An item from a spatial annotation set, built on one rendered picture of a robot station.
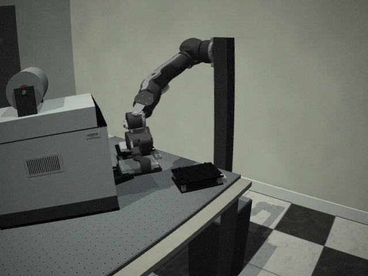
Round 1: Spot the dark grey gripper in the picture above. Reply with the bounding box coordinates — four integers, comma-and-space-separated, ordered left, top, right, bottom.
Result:
125, 121, 153, 174

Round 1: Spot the grey cylinder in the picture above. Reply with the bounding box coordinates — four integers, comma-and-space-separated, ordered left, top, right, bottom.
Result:
6, 67, 48, 109

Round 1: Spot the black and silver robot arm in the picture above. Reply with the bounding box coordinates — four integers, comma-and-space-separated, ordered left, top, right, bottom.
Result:
123, 37, 214, 130

